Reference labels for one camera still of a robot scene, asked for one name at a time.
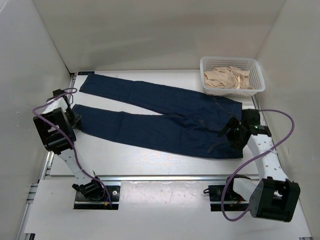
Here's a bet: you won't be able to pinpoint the aluminium front rail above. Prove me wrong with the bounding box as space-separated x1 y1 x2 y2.
47 174 296 183

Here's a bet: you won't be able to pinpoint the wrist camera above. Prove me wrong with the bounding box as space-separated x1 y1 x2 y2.
51 88 68 100
241 109 261 126

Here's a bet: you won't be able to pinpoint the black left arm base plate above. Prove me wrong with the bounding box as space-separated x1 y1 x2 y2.
72 180 121 210

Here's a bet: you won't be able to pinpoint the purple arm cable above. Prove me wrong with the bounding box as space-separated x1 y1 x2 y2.
32 87 113 208
221 108 296 223

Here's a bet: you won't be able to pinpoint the dark blue denim trousers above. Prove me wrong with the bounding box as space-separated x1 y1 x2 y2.
73 74 243 159

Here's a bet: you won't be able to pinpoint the white plastic mesh basket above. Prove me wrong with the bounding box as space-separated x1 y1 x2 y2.
200 56 265 97

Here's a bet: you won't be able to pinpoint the beige trousers in basket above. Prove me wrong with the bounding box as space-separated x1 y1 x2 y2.
203 66 253 90

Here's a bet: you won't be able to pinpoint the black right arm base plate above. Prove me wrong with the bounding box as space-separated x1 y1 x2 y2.
203 185 249 212

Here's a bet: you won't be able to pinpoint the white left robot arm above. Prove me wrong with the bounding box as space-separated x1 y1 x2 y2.
32 96 107 201

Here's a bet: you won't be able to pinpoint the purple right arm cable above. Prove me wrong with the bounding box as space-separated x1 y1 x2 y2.
221 108 296 223

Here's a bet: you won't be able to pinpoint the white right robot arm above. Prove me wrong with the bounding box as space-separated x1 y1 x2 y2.
220 117 301 223

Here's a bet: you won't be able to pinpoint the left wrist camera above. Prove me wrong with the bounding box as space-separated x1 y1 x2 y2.
51 88 68 100

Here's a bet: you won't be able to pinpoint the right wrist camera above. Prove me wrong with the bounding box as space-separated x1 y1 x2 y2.
241 109 261 126

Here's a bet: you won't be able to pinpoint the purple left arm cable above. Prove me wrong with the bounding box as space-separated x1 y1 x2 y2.
32 87 113 208

